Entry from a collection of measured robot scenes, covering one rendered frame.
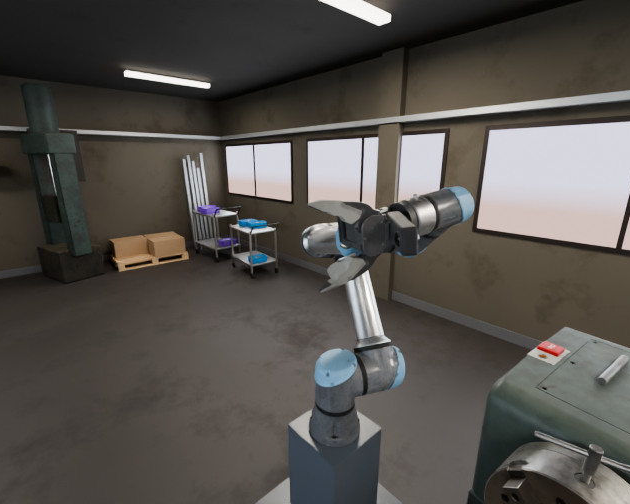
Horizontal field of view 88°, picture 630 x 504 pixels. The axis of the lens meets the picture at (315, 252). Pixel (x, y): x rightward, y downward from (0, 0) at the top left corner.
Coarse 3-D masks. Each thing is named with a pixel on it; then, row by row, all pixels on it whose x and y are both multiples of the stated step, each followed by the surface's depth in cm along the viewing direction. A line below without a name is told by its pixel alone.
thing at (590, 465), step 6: (594, 444) 65; (588, 450) 65; (594, 450) 64; (600, 450) 64; (594, 456) 64; (600, 456) 64; (588, 462) 65; (594, 462) 64; (582, 468) 67; (588, 468) 65; (594, 468) 65; (582, 474) 67; (588, 474) 66; (594, 474) 65; (582, 480) 67; (588, 480) 66
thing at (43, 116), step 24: (24, 96) 467; (48, 96) 480; (48, 120) 483; (24, 144) 499; (48, 144) 465; (72, 144) 489; (72, 168) 494; (48, 192) 530; (72, 192) 498; (48, 216) 522; (72, 216) 502; (48, 240) 547; (72, 240) 506; (48, 264) 527; (72, 264) 517; (96, 264) 547
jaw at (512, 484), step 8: (520, 464) 76; (512, 472) 75; (520, 472) 74; (512, 480) 74; (520, 480) 72; (504, 488) 73; (512, 488) 71; (520, 488) 71; (528, 488) 71; (512, 496) 72; (520, 496) 70; (528, 496) 70; (536, 496) 71
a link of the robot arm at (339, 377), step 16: (336, 352) 96; (320, 368) 90; (336, 368) 89; (352, 368) 89; (320, 384) 90; (336, 384) 88; (352, 384) 90; (320, 400) 92; (336, 400) 89; (352, 400) 92
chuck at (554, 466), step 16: (512, 464) 77; (528, 464) 73; (544, 464) 72; (560, 464) 71; (576, 464) 71; (496, 480) 79; (528, 480) 72; (544, 480) 69; (560, 480) 67; (576, 480) 67; (592, 480) 67; (608, 480) 68; (496, 496) 79; (544, 496) 70; (560, 496) 67; (576, 496) 65; (592, 496) 64; (608, 496) 65; (624, 496) 65
